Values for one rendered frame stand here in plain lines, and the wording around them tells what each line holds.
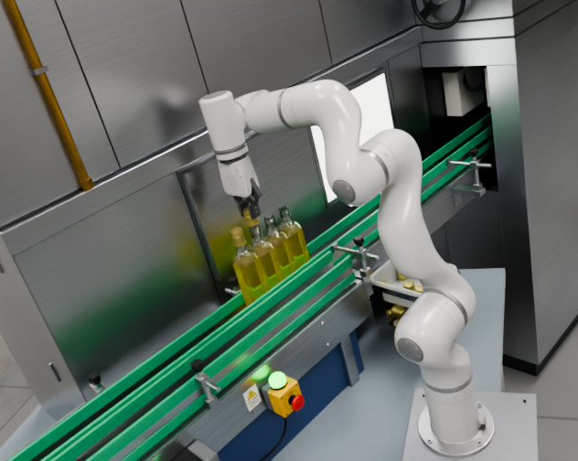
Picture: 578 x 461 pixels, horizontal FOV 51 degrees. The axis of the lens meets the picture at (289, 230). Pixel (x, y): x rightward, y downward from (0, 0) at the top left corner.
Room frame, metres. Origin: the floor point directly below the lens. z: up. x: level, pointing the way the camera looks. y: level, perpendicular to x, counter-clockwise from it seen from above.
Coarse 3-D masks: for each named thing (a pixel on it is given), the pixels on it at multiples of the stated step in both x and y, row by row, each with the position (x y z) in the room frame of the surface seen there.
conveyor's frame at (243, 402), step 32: (480, 160) 2.12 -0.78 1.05; (448, 192) 1.96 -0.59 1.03; (384, 256) 1.71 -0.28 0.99; (352, 288) 1.48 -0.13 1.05; (320, 320) 1.38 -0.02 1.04; (352, 320) 1.46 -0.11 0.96; (288, 352) 1.30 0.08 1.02; (320, 352) 1.37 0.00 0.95; (352, 352) 1.44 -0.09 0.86; (256, 384) 1.22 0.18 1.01; (352, 384) 1.42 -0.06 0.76; (224, 416) 1.15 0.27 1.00; (256, 416) 1.21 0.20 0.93; (160, 448) 1.05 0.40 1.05
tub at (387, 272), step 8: (384, 264) 1.62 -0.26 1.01; (448, 264) 1.53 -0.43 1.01; (376, 272) 1.59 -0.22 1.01; (384, 272) 1.61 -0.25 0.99; (392, 272) 1.63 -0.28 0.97; (376, 280) 1.58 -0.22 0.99; (392, 280) 1.62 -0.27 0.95; (408, 280) 1.61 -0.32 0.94; (416, 280) 1.60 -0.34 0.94; (392, 288) 1.49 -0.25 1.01; (400, 288) 1.47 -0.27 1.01
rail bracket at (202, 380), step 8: (200, 360) 1.15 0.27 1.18; (192, 368) 1.14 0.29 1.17; (200, 368) 1.14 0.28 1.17; (200, 376) 1.14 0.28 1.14; (208, 376) 1.14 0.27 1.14; (200, 384) 1.13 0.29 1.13; (208, 384) 1.12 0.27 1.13; (208, 392) 1.14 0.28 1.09; (208, 400) 1.14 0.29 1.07; (216, 400) 1.14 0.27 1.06; (208, 408) 1.14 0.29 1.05
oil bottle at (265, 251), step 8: (264, 240) 1.50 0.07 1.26; (256, 248) 1.47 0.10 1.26; (264, 248) 1.47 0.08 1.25; (272, 248) 1.48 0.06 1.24; (264, 256) 1.46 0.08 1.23; (272, 256) 1.48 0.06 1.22; (264, 264) 1.46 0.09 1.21; (272, 264) 1.47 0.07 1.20; (264, 272) 1.46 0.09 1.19; (272, 272) 1.47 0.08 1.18; (280, 272) 1.49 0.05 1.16; (272, 280) 1.46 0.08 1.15; (280, 280) 1.48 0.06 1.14
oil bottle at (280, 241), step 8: (280, 232) 1.52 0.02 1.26; (272, 240) 1.50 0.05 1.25; (280, 240) 1.51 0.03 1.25; (288, 240) 1.52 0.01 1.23; (280, 248) 1.50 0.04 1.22; (288, 248) 1.52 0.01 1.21; (280, 256) 1.50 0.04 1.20; (288, 256) 1.51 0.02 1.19; (280, 264) 1.49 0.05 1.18; (288, 264) 1.51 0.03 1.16; (288, 272) 1.50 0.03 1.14
